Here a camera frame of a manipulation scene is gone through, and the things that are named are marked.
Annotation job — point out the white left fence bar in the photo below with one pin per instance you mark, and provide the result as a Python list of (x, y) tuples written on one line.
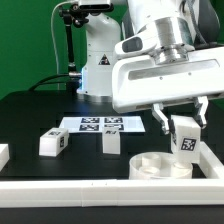
[(4, 155)]

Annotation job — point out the white marker sheet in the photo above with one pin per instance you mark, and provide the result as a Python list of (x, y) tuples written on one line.
[(97, 124)]

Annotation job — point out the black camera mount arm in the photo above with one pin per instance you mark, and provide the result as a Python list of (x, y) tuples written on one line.
[(72, 17)]

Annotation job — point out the white round stool seat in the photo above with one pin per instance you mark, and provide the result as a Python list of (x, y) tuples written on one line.
[(158, 165)]

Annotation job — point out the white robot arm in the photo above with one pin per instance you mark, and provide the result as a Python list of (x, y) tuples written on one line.
[(150, 54)]

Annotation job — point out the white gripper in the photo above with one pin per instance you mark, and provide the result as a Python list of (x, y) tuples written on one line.
[(139, 84)]

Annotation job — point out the white front fence bar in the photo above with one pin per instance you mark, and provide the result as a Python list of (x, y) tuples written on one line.
[(89, 193)]

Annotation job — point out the white camera on mount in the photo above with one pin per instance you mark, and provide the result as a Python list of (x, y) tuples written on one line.
[(95, 5)]

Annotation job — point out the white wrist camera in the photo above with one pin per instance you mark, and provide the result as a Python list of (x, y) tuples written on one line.
[(134, 46)]

